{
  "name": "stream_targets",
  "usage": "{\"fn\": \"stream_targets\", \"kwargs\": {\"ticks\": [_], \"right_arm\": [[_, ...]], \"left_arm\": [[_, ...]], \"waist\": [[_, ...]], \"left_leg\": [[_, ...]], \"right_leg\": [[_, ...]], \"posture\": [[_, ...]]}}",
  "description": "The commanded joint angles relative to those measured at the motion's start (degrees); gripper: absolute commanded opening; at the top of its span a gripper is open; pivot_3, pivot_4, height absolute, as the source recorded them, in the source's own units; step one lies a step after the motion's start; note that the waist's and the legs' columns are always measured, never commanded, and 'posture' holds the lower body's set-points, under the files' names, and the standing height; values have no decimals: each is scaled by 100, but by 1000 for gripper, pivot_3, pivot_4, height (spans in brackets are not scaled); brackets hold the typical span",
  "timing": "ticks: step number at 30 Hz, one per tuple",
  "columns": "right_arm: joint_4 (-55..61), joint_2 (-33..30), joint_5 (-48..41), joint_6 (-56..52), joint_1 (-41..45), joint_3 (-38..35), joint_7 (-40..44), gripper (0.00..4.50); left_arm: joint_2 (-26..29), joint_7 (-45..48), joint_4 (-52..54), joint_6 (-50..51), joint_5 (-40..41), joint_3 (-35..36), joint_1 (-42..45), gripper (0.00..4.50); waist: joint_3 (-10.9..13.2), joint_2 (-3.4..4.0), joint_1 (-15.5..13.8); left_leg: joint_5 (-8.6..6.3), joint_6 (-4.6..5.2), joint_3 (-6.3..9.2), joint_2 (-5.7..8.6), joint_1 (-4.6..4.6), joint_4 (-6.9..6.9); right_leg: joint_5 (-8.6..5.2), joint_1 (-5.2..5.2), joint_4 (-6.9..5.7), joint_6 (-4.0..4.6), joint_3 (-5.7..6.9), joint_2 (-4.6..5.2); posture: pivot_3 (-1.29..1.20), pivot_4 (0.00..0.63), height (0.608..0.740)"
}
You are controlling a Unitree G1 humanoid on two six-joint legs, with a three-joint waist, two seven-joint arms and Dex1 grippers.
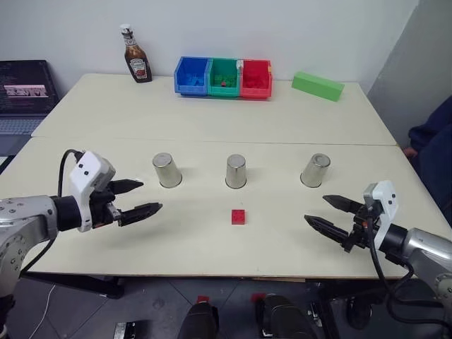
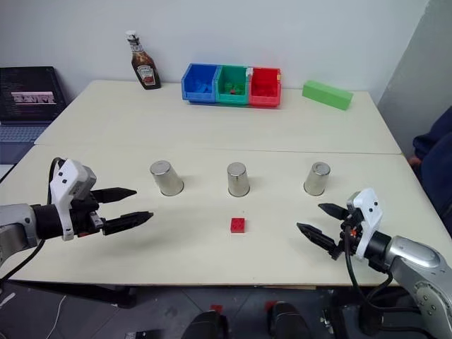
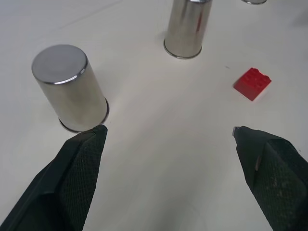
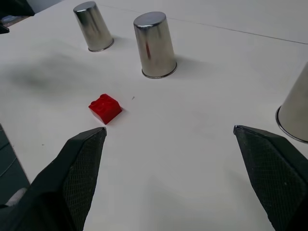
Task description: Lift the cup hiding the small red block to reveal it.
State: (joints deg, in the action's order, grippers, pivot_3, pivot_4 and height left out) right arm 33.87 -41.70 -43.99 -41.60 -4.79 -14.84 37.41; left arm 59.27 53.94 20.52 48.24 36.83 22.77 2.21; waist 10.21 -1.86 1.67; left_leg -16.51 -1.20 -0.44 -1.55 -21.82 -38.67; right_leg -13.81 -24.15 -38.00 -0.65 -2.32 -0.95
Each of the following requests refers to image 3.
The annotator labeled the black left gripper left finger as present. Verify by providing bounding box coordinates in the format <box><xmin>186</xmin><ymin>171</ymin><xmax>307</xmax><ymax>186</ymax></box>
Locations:
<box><xmin>0</xmin><ymin>124</ymin><xmax>108</xmax><ymax>231</ymax></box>

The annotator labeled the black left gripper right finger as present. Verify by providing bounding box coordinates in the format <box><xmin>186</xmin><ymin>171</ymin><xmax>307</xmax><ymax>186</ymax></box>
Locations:
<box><xmin>232</xmin><ymin>126</ymin><xmax>308</xmax><ymax>231</ymax></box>

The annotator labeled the red toy building brick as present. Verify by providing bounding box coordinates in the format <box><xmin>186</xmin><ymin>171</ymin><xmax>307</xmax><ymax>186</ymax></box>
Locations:
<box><xmin>233</xmin><ymin>67</ymin><xmax>273</xmax><ymax>102</ymax></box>

